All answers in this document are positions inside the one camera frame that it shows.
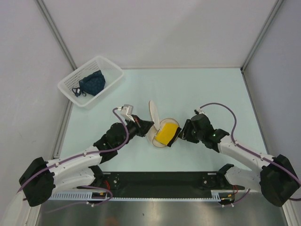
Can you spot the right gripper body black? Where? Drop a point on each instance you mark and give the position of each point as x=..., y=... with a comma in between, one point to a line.
x=190, y=133

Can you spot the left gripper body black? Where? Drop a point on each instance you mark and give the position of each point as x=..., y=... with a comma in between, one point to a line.
x=134, y=128

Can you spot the beige mesh laundry bag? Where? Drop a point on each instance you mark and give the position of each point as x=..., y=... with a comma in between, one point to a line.
x=167, y=129

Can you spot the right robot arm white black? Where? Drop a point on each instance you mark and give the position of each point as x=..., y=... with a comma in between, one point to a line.
x=273, y=176

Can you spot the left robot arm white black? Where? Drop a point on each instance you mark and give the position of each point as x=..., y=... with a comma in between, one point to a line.
x=42, y=178

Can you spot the dark blue bra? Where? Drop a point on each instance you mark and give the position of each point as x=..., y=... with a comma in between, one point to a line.
x=92, y=85

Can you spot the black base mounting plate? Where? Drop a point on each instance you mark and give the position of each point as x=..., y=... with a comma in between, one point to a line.
x=163, y=184

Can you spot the white plastic perforated basket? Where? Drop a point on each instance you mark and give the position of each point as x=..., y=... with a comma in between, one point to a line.
x=112, y=73

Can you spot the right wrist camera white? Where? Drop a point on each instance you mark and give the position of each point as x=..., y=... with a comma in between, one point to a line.
x=197, y=111

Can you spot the white slotted cable duct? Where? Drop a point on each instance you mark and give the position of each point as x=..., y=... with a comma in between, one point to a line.
x=101, y=196

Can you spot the right aluminium frame post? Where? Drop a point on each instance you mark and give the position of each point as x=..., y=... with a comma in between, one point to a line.
x=267, y=24

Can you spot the aluminium frame post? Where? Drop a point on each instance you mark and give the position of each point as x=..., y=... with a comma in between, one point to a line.
x=56, y=33
x=267, y=24

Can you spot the left aluminium frame post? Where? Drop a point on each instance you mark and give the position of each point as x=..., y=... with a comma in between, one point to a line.
x=56, y=33

